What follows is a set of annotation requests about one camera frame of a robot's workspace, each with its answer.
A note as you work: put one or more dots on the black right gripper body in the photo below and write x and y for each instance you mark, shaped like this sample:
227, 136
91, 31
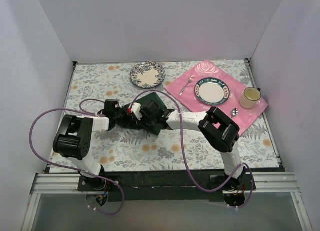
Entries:
144, 115

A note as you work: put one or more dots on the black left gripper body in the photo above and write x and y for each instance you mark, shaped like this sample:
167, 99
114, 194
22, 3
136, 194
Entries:
124, 118

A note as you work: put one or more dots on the dark green cloth napkin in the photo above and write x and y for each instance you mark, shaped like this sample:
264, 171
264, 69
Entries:
150, 97

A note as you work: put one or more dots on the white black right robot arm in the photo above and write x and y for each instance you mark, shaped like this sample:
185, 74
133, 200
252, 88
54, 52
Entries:
219, 130

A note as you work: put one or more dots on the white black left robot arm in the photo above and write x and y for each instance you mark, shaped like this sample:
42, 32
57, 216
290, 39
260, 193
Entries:
73, 138

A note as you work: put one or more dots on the pink rose placemat cloth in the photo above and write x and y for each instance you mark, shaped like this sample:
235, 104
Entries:
204, 69

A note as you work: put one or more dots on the blue floral ceramic plate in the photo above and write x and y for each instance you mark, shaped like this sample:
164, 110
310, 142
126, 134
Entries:
147, 75

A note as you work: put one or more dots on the silver fork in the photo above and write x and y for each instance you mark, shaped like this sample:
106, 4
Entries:
190, 80

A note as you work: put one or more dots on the green rimmed white plate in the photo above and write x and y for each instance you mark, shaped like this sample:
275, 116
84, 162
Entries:
212, 91

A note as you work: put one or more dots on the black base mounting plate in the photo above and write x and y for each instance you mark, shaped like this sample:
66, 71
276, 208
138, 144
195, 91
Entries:
159, 186

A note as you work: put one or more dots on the silver spoon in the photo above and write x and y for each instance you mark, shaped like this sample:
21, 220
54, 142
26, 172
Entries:
234, 113

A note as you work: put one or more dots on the cream enamel mug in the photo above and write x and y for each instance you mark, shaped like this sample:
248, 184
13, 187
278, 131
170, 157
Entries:
250, 97

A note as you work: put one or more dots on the aluminium frame rail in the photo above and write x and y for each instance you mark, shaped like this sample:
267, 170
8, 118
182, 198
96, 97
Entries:
72, 183

